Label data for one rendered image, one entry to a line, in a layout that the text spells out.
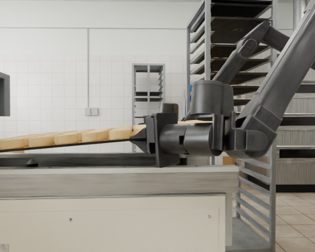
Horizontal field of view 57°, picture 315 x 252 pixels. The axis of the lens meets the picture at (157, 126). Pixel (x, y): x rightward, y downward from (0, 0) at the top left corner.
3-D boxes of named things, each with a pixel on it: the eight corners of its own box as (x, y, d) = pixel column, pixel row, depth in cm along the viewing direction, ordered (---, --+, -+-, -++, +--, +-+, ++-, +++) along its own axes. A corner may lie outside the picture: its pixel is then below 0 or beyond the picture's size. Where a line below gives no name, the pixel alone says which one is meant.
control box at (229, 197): (218, 246, 70) (219, 189, 70) (198, 214, 94) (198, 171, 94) (233, 246, 71) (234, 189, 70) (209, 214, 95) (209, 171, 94)
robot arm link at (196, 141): (213, 155, 46) (229, 157, 50) (215, 112, 47) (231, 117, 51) (177, 153, 50) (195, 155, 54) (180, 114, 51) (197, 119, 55)
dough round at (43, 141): (44, 146, 60) (43, 137, 60) (23, 148, 61) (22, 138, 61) (57, 144, 65) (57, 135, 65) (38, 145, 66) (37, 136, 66)
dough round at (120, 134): (127, 139, 61) (126, 129, 61) (105, 140, 63) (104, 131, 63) (134, 137, 66) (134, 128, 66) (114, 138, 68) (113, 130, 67)
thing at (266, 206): (271, 210, 194) (271, 205, 194) (267, 210, 194) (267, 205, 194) (235, 187, 258) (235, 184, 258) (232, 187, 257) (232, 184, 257)
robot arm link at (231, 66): (261, 44, 102) (251, 48, 112) (248, 34, 101) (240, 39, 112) (187, 142, 107) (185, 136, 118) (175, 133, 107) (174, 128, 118)
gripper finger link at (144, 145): (120, 153, 59) (155, 154, 53) (118, 118, 59) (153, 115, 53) (143, 149, 65) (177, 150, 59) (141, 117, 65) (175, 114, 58)
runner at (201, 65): (214, 59, 188) (214, 55, 188) (210, 59, 188) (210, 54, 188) (192, 74, 252) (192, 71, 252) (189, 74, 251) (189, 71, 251)
